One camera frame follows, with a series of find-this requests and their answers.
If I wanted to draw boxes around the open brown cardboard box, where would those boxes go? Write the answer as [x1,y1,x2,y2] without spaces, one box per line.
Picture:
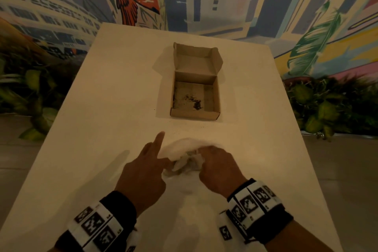
[170,42,224,121]

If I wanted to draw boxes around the person's right forearm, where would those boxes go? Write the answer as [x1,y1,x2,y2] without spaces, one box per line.
[265,219,335,252]

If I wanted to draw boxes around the person's right hand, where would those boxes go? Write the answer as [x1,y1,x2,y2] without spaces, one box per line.
[197,145,248,199]

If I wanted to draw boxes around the dark dirt crumbs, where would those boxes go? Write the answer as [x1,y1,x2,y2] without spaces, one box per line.
[184,95,204,111]

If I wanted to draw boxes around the right wrist marker band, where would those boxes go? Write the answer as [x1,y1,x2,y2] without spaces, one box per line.
[218,178,294,245]

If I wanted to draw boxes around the person's left hand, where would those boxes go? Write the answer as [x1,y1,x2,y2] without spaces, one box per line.
[114,132,175,217]

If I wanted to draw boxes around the green leafy plant bed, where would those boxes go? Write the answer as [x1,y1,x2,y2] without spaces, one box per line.
[283,75,378,142]
[0,54,78,143]

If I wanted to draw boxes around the wrist marker band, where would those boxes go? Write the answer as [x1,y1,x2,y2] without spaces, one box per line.
[54,191,138,252]
[218,178,294,245]

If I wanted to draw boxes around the white tissue paper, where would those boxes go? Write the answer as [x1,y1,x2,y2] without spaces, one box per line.
[158,138,225,179]

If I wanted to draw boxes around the left wrist marker band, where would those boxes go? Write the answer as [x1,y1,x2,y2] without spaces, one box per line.
[54,191,138,252]

